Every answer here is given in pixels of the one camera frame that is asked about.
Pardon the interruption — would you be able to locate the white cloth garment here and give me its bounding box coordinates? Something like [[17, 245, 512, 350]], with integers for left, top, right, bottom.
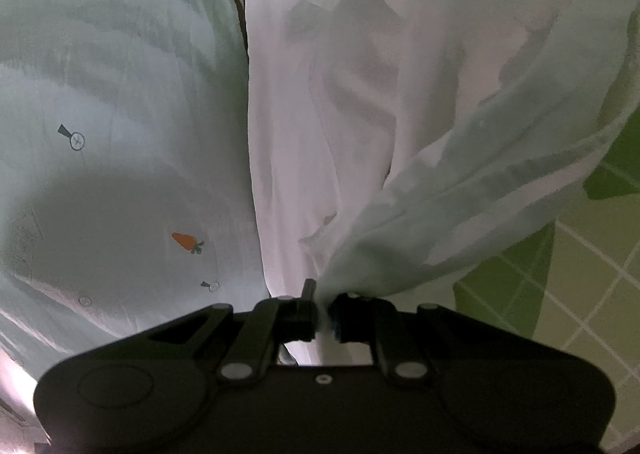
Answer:
[[244, 0, 640, 368]]

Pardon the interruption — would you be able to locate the light blue carrot-print storage bag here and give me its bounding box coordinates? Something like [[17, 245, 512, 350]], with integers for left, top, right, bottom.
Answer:
[[0, 0, 271, 440]]

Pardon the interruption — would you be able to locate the green grid cutting mat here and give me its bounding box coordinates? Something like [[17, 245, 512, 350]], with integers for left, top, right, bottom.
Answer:
[[454, 115, 640, 453]]

